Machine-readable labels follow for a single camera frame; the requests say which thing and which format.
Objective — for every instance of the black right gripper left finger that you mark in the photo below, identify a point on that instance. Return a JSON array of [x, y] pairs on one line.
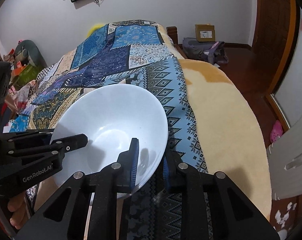
[[85, 206]]

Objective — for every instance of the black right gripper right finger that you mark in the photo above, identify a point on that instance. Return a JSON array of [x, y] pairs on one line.
[[213, 206]]

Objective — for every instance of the white patterned bowl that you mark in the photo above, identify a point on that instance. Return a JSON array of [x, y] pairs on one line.
[[110, 117]]

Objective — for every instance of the left hand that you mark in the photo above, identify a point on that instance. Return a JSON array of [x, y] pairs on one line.
[[18, 206]]

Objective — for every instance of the cream fleece blanket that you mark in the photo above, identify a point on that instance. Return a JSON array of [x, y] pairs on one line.
[[228, 132]]

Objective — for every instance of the white stickered suitcase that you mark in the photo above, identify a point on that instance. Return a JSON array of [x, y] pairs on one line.
[[285, 163]]

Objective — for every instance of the green storage box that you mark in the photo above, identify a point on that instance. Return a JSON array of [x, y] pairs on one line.
[[28, 74]]

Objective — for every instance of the pink slipper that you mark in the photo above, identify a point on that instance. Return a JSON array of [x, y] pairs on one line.
[[276, 131]]

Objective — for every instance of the grey plush toy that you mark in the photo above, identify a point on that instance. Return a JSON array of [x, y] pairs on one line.
[[27, 52]]

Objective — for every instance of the yellow pillow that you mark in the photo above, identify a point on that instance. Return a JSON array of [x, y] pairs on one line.
[[93, 29]]

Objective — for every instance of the blue patchwork quilt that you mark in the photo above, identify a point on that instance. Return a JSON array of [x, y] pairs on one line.
[[136, 53]]

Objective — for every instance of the grey purple backpack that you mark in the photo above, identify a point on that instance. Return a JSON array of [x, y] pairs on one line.
[[211, 52]]

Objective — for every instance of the cardboard box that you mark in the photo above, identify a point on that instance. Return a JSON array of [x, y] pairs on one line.
[[205, 32]]

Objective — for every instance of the wooden door frame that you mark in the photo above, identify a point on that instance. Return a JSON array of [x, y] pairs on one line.
[[274, 38]]

